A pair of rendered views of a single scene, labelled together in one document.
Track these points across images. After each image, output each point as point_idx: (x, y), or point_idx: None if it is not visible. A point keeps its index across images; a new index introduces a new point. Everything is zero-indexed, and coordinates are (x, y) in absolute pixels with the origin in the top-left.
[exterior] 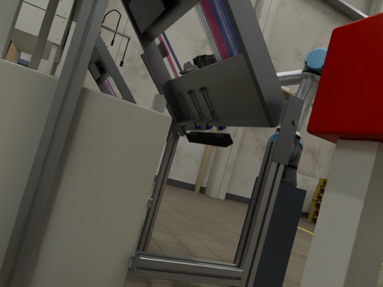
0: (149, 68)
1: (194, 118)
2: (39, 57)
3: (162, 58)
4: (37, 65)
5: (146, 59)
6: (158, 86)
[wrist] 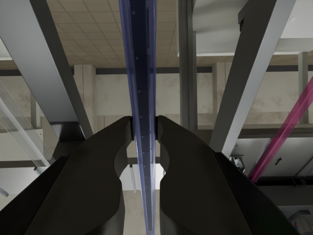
0: (85, 111)
1: None
2: (196, 65)
3: (250, 107)
4: (196, 58)
5: (91, 134)
6: (58, 37)
